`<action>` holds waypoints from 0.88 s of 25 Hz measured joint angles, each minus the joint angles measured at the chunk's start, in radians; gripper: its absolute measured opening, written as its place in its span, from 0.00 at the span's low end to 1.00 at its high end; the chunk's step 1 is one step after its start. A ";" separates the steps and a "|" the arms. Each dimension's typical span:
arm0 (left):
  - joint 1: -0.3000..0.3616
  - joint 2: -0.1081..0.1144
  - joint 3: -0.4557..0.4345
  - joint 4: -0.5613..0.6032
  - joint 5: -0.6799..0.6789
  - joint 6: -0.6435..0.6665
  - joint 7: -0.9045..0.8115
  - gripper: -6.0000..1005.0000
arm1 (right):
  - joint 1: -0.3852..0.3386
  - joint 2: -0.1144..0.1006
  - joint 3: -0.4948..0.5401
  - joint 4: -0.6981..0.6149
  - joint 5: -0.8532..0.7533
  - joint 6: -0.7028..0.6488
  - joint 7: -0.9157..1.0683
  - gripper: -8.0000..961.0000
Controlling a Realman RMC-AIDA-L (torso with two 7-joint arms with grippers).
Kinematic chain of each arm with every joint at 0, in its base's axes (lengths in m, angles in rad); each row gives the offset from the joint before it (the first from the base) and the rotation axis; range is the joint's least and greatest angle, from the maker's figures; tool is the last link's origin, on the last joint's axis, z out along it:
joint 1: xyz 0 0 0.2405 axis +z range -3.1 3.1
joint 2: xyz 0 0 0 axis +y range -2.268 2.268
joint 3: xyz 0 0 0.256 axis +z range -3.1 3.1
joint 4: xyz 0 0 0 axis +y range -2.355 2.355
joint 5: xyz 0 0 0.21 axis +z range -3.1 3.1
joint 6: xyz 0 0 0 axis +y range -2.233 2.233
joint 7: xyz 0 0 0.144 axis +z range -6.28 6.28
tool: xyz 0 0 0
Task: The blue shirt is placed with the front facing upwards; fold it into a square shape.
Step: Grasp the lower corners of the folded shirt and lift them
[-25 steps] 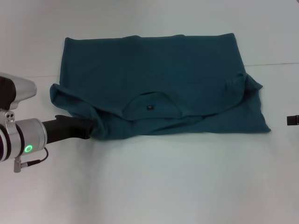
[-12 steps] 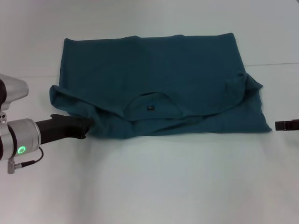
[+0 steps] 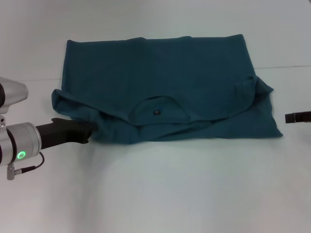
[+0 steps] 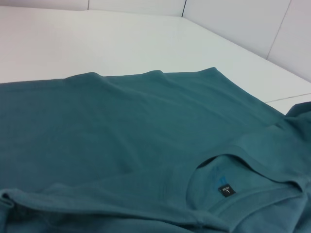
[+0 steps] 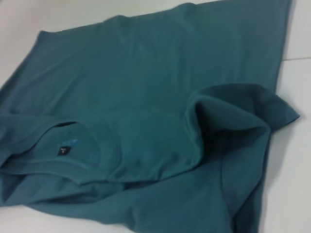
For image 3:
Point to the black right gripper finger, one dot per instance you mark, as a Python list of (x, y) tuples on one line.
[(297, 118)]

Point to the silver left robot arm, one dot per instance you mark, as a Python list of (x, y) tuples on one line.
[(19, 145)]

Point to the teal t-shirt with FREE print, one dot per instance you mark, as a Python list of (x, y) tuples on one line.
[(158, 80)]

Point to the silver left camera bracket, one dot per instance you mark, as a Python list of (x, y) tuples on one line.
[(2, 123)]

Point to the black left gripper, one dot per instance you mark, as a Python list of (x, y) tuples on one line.
[(60, 132)]

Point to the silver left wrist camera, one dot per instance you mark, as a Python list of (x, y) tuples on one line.
[(13, 94)]

